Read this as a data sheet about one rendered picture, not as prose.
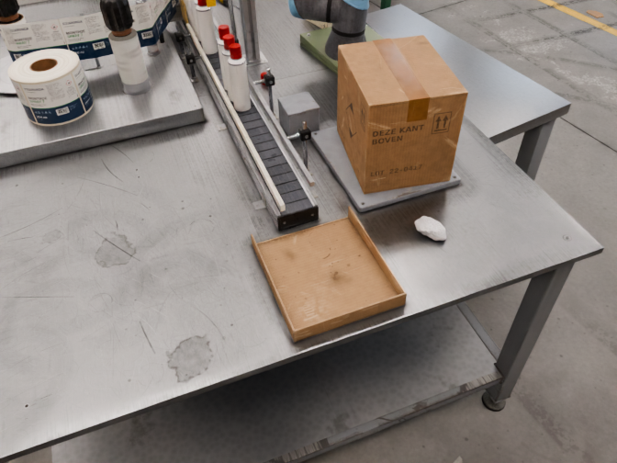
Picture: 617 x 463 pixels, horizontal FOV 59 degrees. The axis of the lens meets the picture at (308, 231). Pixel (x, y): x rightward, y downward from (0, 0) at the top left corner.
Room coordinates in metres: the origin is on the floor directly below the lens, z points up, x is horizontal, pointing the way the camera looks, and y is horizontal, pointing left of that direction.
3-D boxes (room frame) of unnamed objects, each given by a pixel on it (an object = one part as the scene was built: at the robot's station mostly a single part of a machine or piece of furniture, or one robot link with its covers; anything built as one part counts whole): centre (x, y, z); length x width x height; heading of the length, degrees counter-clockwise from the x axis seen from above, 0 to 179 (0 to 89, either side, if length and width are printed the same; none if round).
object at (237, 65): (1.45, 0.19, 0.98); 0.05 x 0.05 x 0.20
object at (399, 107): (1.24, -0.24, 0.99); 0.30 x 0.24 x 0.27; 10
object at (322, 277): (0.82, -0.03, 0.85); 0.30 x 0.26 x 0.04; 20
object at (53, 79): (1.49, 0.76, 0.95); 0.20 x 0.20 x 0.14
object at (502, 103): (1.67, -0.24, 0.81); 0.90 x 0.90 x 0.04; 29
